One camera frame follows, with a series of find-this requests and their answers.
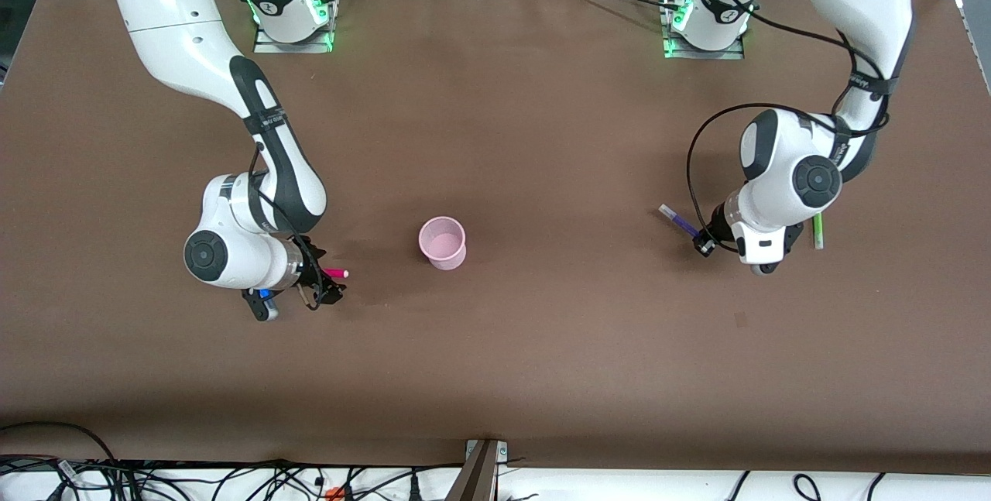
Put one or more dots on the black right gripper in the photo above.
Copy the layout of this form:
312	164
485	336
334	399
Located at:
312	275

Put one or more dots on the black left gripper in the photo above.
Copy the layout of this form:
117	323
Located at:
720	224

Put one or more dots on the pink marker pen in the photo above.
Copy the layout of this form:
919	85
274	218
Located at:
337	273

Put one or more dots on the purple marker pen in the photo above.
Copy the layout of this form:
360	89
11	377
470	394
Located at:
677	220

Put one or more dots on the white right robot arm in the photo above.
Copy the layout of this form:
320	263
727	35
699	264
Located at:
178	21

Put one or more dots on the pink plastic cup holder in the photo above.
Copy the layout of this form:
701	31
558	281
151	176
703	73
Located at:
443	244

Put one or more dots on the green marker pen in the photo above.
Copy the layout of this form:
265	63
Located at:
817	234

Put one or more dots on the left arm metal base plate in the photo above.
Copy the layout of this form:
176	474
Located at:
675	53

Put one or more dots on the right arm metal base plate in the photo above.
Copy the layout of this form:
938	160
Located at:
271	47

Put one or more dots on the metal table edge bracket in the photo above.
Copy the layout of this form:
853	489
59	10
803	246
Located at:
476	474

